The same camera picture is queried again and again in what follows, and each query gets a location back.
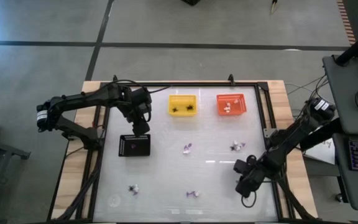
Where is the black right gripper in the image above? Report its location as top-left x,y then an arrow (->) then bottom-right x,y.
235,155 -> 272,197

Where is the yellow plastic basket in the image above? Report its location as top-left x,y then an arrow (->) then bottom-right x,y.
168,94 -> 198,117

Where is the black plastic basket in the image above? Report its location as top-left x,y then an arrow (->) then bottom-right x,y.
118,133 -> 152,157

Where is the orange plastic basket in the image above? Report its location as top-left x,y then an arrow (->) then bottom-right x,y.
216,93 -> 248,116

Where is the white paper sheet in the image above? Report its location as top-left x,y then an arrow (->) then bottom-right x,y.
303,136 -> 337,166

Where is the black desk support bar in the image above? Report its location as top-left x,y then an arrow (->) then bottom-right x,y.
299,118 -> 343,152

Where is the black diagonal pole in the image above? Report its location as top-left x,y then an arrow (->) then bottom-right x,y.
334,24 -> 358,67

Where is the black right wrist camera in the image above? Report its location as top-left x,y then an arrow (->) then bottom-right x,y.
233,159 -> 249,175

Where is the black left wrist camera cable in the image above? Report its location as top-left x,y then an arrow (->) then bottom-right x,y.
112,80 -> 172,94

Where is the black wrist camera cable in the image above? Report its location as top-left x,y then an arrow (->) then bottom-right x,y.
112,80 -> 172,94
240,190 -> 258,209

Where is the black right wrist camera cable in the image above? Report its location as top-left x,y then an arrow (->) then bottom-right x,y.
240,190 -> 258,209

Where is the black aluminium rig frame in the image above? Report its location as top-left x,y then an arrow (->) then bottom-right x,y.
47,73 -> 318,224

